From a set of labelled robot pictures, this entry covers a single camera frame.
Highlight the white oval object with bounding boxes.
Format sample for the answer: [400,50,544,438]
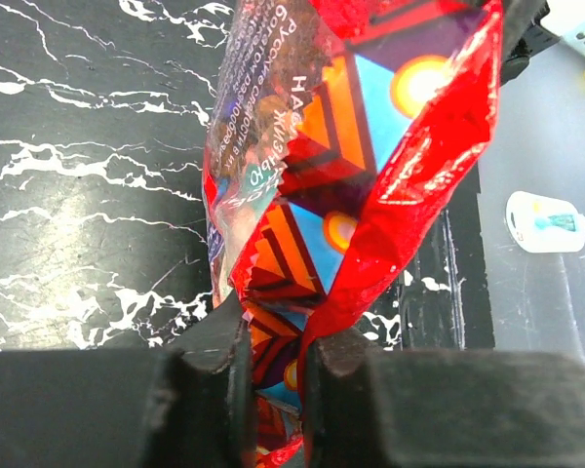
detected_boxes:
[505,191,585,254]

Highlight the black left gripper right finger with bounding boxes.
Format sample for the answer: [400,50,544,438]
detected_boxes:
[303,329,585,467]

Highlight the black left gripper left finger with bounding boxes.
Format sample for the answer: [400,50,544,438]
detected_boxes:
[0,295,252,467]

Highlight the red chips bag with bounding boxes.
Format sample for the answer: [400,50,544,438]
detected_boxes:
[202,1,503,467]

